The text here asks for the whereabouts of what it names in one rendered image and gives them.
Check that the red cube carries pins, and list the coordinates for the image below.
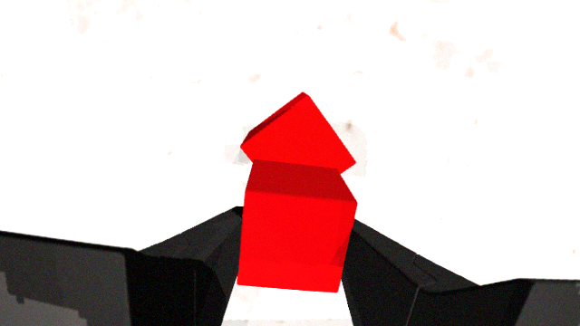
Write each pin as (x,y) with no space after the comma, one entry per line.
(298,133)
(296,225)

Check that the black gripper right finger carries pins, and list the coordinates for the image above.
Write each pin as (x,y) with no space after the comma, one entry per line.
(387,284)

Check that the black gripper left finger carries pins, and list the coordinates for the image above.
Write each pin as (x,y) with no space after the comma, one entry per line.
(186,280)

